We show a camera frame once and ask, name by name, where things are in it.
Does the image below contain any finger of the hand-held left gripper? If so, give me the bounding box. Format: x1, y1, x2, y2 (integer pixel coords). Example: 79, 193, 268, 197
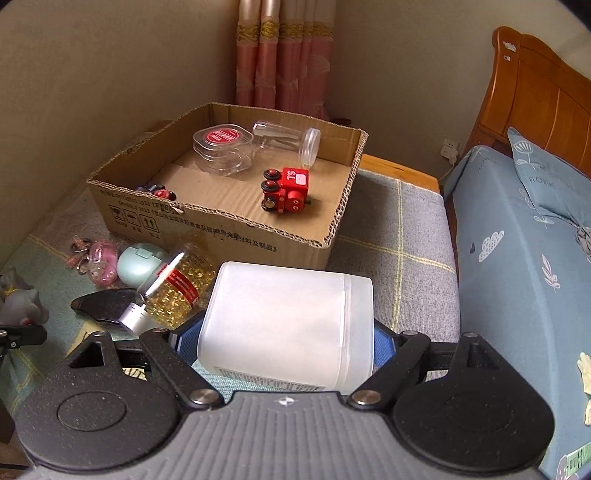
0, 324, 48, 348

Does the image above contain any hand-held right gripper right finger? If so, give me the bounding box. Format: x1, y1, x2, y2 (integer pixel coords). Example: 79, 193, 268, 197
347, 320, 506, 409

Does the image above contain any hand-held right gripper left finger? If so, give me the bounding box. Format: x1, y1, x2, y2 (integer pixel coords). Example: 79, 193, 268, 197
68, 313, 223, 409

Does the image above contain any grey cat figurine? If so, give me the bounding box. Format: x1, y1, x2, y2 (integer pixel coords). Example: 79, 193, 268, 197
0, 267, 49, 326

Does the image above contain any frosted white plastic box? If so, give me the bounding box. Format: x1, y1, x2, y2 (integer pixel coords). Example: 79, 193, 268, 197
197, 261, 375, 395

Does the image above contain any brown cardboard box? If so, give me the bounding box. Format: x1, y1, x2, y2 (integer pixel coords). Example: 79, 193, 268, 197
87, 102, 369, 271

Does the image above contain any black toy train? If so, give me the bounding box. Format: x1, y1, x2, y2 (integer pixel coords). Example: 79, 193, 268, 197
136, 183, 177, 202

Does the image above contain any red toy train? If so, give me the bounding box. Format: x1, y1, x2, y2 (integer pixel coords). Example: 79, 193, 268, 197
261, 167, 311, 217

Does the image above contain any clear round box red label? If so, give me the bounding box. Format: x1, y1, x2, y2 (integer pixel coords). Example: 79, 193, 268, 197
192, 124, 254, 176

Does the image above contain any clear jar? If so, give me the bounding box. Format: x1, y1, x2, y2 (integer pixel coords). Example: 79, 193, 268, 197
252, 121, 321, 168

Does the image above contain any capsule jar with silver lid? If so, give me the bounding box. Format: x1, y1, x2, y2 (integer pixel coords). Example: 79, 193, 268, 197
117, 243, 218, 333

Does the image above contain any black oval case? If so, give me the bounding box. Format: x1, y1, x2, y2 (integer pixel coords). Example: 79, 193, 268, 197
71, 288, 139, 324

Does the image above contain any mint green case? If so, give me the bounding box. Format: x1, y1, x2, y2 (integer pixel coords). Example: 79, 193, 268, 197
117, 243, 169, 288

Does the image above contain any grey green checked blanket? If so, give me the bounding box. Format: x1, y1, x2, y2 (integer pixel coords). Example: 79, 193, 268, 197
0, 171, 462, 416

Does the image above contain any clear pink pig toy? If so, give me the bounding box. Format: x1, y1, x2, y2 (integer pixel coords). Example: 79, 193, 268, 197
89, 240, 118, 287

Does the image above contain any bed with blue sheet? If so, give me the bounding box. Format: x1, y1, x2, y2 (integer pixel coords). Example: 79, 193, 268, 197
443, 145, 591, 480

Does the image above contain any wooden bench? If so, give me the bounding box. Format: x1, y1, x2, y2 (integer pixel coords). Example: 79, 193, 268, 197
358, 154, 441, 195

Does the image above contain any blue flower print pillow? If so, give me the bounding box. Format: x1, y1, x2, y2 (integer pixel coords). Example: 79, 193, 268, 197
507, 127, 591, 232

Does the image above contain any wooden headboard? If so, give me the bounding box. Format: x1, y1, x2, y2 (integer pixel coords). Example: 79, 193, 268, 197
466, 26, 591, 178

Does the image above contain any pink curtain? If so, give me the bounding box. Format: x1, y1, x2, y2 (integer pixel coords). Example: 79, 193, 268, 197
235, 0, 335, 121

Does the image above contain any pink keychain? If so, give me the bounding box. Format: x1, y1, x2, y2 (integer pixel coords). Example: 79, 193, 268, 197
69, 235, 95, 274

